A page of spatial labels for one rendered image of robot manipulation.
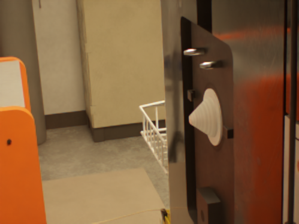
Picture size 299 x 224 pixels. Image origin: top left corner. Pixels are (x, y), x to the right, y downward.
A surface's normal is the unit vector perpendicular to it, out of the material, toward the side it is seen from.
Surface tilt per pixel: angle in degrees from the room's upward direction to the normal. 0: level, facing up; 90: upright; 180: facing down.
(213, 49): 90
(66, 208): 0
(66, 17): 90
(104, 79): 90
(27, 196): 90
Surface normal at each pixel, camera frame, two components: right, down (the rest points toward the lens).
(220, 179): -0.98, 0.12
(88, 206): -0.05, -0.94
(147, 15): 0.21, 0.31
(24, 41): 0.57, 0.24
